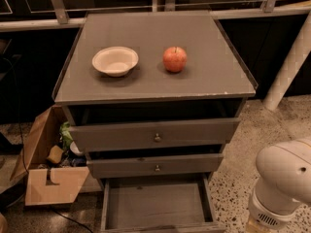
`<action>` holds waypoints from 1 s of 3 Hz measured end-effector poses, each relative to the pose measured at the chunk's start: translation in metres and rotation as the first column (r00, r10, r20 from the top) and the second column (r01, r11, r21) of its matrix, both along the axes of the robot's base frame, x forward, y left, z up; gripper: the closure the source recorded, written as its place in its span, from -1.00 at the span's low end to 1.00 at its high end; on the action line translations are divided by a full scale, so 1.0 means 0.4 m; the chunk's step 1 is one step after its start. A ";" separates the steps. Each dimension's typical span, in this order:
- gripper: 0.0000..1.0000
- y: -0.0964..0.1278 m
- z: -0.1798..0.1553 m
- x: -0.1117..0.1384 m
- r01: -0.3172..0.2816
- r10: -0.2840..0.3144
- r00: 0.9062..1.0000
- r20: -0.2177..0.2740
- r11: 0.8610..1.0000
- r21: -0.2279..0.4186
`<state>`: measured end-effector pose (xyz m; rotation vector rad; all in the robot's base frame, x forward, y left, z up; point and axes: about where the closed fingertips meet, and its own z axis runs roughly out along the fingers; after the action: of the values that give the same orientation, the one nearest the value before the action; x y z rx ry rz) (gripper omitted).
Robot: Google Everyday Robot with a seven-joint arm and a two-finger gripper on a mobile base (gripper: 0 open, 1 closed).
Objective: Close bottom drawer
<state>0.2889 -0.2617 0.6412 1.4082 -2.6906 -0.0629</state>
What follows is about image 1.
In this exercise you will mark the green crumpled bag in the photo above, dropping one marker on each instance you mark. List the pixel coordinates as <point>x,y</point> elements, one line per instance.
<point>65,135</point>

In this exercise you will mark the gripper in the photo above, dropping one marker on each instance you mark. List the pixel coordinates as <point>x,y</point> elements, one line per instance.
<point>271,212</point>

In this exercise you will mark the open cardboard box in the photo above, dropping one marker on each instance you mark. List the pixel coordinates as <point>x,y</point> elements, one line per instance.
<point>47,183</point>

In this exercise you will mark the red apple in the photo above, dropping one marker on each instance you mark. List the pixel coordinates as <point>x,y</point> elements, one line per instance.
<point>174,59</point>

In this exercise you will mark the grey drawer cabinet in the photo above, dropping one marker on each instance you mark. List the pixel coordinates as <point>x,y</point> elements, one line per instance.
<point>215,82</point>

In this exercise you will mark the grey drawer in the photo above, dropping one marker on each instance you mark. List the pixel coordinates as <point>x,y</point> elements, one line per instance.
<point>159,204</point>
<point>153,166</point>
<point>154,135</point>

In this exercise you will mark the yellow sponge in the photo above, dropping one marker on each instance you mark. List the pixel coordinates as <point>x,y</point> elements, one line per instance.
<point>55,154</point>

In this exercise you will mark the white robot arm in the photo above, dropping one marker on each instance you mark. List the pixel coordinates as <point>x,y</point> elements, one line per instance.
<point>284,184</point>

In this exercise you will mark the grey top drawer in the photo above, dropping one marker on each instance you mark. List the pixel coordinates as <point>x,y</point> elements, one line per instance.
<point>154,135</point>

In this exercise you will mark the grey middle drawer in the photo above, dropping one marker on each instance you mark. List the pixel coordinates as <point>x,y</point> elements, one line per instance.
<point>153,166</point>

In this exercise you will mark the white slanted pole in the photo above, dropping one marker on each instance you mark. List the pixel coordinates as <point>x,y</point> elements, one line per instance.
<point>293,62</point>

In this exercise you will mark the grey bottom drawer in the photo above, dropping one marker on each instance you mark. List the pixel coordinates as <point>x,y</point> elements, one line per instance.
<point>159,204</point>

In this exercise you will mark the metal railing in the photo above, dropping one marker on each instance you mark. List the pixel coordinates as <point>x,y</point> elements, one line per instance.
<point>62,19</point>

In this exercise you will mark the white paper bowl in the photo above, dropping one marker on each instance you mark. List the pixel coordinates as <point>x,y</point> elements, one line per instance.
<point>115,61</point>

